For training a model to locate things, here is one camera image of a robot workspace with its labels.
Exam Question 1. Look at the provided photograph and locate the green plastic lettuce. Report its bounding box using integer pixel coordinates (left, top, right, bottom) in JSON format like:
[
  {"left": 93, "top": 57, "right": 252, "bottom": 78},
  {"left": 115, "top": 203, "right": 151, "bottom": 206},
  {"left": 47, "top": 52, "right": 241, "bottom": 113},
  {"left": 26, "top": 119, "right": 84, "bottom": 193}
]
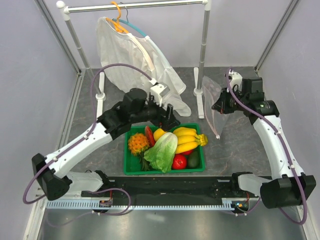
[{"left": 144, "top": 132, "right": 178, "bottom": 173}]

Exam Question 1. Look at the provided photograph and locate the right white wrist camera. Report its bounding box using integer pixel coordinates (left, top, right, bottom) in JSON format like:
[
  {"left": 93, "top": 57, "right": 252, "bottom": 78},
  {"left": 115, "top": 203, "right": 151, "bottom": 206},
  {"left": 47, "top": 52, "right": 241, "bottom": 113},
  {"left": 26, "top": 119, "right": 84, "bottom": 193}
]
[{"left": 225, "top": 69, "right": 243, "bottom": 93}]

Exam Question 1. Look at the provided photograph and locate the purple cable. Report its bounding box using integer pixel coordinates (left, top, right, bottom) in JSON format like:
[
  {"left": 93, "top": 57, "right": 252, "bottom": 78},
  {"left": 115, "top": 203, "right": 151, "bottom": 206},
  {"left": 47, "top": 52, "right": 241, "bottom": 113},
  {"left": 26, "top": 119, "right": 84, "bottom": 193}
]
[
  {"left": 22, "top": 63, "right": 159, "bottom": 205},
  {"left": 225, "top": 66, "right": 309, "bottom": 226}
]

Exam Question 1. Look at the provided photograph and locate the silver white clothes rack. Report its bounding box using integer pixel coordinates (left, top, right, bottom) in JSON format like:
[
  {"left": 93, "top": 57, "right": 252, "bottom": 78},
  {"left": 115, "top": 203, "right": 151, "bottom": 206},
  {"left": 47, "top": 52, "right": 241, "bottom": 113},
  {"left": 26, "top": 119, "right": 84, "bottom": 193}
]
[{"left": 56, "top": 0, "right": 212, "bottom": 119}]

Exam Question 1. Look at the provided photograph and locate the white garment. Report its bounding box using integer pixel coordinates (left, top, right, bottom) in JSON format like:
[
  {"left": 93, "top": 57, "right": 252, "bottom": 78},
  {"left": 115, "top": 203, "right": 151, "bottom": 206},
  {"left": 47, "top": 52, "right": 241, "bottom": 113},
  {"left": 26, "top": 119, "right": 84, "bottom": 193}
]
[{"left": 96, "top": 17, "right": 192, "bottom": 117}]

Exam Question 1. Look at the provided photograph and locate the white slotted cable duct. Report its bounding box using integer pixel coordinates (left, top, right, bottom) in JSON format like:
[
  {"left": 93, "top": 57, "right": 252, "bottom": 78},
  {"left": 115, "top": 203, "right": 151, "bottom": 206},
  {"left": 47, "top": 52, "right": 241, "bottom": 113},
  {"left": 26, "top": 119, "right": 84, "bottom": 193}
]
[{"left": 46, "top": 199, "right": 245, "bottom": 211}]

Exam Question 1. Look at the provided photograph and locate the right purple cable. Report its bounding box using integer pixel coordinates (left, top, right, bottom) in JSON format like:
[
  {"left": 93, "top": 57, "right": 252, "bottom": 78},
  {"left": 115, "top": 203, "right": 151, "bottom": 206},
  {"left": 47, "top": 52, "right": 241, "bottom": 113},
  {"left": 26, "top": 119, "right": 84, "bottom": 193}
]
[{"left": 225, "top": 66, "right": 309, "bottom": 226}]

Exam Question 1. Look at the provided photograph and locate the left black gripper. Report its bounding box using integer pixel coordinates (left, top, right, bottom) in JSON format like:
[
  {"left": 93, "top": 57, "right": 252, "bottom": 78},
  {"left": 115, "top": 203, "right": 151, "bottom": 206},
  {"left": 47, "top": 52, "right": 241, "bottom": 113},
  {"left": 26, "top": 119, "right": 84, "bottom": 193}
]
[{"left": 131, "top": 93, "right": 181, "bottom": 132}]

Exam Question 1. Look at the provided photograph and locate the red fruit under bananas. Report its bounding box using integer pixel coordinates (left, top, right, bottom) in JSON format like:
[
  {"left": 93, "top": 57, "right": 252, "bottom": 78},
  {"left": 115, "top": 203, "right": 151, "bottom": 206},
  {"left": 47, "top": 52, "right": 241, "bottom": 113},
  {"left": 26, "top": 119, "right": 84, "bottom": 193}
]
[{"left": 181, "top": 149, "right": 194, "bottom": 156}]

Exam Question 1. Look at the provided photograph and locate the red watermelon slice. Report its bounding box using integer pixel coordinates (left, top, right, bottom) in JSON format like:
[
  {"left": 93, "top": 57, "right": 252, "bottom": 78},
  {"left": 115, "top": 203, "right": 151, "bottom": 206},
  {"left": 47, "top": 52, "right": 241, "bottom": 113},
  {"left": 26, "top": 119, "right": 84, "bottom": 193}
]
[{"left": 144, "top": 126, "right": 156, "bottom": 147}]

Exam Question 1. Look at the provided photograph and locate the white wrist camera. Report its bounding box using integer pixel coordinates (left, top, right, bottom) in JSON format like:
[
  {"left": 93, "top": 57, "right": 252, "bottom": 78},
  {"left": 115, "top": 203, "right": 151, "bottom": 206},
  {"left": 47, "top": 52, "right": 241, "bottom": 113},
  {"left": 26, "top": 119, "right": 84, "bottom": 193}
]
[
  {"left": 225, "top": 69, "right": 243, "bottom": 93},
  {"left": 149, "top": 78, "right": 170, "bottom": 107}
]

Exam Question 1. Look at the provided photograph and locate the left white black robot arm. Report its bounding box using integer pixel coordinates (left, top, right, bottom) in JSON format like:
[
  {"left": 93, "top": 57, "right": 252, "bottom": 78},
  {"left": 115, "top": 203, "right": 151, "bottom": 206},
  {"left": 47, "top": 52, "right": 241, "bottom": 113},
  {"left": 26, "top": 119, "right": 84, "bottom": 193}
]
[{"left": 31, "top": 84, "right": 180, "bottom": 201}]

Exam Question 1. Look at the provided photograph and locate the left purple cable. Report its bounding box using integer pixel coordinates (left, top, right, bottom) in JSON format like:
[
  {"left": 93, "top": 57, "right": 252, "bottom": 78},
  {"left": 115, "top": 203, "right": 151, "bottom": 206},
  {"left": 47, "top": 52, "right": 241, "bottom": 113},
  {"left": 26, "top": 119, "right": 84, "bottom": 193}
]
[{"left": 22, "top": 63, "right": 159, "bottom": 205}]

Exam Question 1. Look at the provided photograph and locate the red tomato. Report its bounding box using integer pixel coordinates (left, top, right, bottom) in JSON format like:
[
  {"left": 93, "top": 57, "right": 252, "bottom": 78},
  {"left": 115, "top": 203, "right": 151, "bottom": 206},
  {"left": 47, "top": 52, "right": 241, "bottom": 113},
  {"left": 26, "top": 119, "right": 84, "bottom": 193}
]
[{"left": 171, "top": 154, "right": 187, "bottom": 170}]

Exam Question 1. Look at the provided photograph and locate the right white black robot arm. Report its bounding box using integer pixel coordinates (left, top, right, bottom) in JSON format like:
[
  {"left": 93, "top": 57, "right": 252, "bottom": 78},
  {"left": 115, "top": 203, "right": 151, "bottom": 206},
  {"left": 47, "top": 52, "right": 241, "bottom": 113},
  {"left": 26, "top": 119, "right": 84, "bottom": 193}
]
[{"left": 212, "top": 74, "right": 317, "bottom": 209}]

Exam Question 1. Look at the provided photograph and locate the green plastic tray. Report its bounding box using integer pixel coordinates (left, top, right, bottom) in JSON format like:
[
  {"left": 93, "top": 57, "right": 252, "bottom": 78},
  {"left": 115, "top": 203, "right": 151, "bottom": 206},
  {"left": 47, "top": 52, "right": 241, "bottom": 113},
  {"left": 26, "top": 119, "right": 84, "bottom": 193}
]
[{"left": 123, "top": 125, "right": 206, "bottom": 175}]

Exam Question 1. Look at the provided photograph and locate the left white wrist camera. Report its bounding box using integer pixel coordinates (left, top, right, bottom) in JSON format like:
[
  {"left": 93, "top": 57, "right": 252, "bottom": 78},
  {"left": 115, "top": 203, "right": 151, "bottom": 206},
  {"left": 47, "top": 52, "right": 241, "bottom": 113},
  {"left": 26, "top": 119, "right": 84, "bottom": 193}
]
[{"left": 149, "top": 78, "right": 170, "bottom": 107}]

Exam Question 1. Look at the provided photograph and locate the clear dotted zip top bag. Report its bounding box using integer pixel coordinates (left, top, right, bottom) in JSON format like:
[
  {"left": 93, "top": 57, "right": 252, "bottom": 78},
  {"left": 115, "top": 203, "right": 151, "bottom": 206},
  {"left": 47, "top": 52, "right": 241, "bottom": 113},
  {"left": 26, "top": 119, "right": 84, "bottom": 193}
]
[{"left": 201, "top": 76, "right": 229, "bottom": 140}]

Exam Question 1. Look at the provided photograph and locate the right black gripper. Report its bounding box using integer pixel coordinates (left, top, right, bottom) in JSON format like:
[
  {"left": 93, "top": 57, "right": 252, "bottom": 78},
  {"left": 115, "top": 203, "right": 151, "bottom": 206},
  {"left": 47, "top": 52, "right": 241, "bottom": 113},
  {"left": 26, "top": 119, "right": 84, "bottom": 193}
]
[{"left": 212, "top": 87, "right": 249, "bottom": 114}]

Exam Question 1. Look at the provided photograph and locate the dark green avocado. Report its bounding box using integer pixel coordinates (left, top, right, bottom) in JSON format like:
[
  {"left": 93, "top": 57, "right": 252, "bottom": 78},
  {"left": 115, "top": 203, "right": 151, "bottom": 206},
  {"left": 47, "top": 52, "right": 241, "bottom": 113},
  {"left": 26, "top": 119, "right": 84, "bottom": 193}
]
[{"left": 187, "top": 151, "right": 200, "bottom": 169}]

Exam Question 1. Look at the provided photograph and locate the teal clothes hanger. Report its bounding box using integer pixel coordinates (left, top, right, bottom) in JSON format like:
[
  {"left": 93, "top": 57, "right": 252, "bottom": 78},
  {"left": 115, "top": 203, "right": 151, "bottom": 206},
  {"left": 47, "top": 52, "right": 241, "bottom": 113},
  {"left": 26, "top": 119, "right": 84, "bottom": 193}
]
[{"left": 119, "top": 2, "right": 149, "bottom": 38}]

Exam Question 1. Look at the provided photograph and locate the orange plastic pineapple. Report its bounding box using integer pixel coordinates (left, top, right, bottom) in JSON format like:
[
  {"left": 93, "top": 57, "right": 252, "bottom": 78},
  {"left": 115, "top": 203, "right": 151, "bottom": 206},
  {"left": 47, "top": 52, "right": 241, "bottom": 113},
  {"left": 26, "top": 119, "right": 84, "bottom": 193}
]
[{"left": 127, "top": 133, "right": 151, "bottom": 172}]

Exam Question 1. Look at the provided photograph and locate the orange clothes hanger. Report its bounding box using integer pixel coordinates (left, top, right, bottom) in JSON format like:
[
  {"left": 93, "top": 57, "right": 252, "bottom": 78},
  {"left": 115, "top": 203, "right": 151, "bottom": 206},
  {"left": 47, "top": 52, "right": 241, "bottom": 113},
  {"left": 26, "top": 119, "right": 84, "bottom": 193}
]
[{"left": 105, "top": 1, "right": 129, "bottom": 34}]

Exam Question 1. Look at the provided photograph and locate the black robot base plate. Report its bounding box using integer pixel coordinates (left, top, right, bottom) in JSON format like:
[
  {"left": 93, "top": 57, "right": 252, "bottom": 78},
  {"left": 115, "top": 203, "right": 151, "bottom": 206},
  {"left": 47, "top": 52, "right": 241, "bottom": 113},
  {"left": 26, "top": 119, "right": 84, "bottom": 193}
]
[{"left": 80, "top": 175, "right": 260, "bottom": 207}]

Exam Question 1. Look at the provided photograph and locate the yellow lemon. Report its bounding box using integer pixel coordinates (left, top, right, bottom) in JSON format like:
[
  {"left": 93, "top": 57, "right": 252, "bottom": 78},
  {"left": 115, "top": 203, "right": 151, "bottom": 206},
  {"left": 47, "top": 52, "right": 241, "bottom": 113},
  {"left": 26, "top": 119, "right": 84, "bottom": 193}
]
[{"left": 153, "top": 128, "right": 166, "bottom": 142}]

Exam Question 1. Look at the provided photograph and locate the yellow banana bunch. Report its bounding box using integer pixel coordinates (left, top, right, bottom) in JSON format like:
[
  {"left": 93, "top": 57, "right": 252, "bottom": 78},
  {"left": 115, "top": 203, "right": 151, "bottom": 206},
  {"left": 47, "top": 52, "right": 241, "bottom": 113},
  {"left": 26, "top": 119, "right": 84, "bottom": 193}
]
[{"left": 173, "top": 127, "right": 208, "bottom": 154}]

